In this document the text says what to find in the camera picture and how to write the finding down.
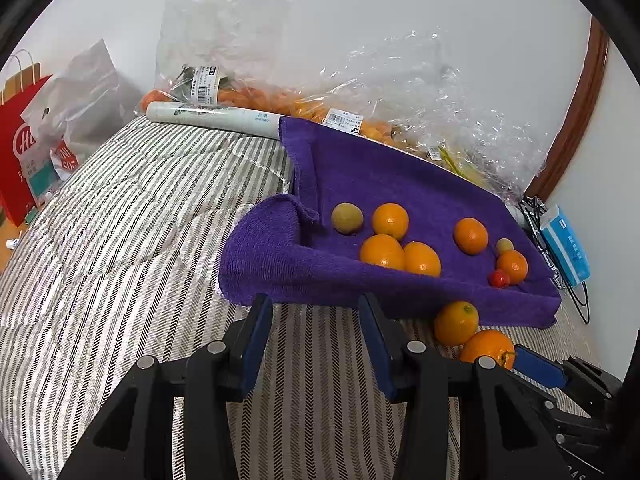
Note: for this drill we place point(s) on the large greenish round fruit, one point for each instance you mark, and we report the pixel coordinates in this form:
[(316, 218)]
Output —
[(346, 217)]

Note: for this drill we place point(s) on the blue tissue pack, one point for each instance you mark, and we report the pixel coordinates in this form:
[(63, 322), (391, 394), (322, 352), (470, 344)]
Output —
[(565, 250)]

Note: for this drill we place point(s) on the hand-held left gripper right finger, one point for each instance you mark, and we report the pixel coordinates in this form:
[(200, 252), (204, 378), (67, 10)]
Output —
[(375, 352)]

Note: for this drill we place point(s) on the large clear plastic bag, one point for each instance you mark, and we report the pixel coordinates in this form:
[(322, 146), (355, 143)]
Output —
[(450, 105)]

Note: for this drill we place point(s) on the white paper roll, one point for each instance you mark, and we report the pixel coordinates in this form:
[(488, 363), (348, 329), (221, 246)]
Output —
[(215, 116)]

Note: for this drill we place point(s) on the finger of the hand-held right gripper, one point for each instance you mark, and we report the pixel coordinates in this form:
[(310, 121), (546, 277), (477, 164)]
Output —
[(542, 366)]

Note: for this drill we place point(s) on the large orange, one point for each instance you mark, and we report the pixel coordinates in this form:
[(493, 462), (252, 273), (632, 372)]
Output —
[(382, 252)]

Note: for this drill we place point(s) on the yellowish orange with green stem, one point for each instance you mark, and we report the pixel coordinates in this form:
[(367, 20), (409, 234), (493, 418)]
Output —
[(455, 322)]

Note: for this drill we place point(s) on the small orange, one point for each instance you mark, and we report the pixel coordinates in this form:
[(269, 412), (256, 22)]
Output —
[(512, 266)]

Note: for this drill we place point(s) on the striped quilt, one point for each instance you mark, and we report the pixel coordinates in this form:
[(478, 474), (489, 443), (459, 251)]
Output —
[(125, 235)]

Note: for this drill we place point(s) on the purple towel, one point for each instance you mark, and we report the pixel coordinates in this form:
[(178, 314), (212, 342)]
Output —
[(400, 175)]

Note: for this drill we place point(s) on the red paper bag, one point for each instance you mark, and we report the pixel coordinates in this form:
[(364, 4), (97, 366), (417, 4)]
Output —
[(17, 160)]

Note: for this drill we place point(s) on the white plastic bag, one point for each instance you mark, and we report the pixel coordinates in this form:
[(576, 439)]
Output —
[(85, 95)]

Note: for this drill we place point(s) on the clear plastic bag of oranges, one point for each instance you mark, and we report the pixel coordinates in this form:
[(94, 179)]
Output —
[(225, 35)]

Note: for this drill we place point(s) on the small greenish round fruit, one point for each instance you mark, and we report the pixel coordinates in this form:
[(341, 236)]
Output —
[(504, 245)]

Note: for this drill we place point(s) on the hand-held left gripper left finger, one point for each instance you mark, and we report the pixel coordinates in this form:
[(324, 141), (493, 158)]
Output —
[(254, 347)]

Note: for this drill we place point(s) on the wooden door frame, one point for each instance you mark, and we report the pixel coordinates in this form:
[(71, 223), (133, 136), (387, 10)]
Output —
[(580, 110)]

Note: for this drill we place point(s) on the red cherry tomato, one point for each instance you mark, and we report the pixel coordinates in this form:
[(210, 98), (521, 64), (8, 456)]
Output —
[(499, 278)]

